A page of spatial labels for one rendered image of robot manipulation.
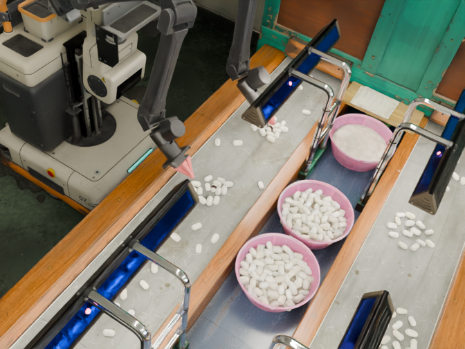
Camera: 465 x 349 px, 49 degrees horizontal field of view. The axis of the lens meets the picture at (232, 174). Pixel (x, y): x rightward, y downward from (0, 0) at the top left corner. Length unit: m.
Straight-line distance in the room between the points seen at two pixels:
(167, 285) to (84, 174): 1.01
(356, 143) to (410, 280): 0.61
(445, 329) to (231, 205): 0.77
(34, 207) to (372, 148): 1.65
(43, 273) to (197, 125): 0.79
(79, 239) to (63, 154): 0.95
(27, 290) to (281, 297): 0.74
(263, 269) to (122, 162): 1.08
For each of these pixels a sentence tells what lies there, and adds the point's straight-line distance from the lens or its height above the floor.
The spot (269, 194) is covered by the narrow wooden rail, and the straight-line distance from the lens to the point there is 1.79.
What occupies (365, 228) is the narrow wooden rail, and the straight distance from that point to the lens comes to 1.80.
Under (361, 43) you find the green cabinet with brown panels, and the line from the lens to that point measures 2.26.
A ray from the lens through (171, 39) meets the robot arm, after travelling 1.50.
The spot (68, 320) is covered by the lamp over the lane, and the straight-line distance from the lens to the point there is 1.17.
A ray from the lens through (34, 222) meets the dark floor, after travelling 2.68.
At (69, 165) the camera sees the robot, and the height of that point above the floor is 0.28.
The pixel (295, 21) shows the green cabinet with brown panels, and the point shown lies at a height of 0.92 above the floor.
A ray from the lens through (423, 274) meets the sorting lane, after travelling 1.82.
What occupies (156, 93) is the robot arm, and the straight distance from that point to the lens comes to 1.61.
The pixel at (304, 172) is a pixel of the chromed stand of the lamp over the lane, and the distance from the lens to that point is 1.95.
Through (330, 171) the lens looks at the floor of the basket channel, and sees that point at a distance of 2.05.
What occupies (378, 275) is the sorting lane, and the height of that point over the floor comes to 0.74.
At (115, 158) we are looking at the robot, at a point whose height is 0.28.
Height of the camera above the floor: 2.15
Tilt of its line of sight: 49 degrees down
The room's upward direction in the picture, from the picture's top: 10 degrees clockwise
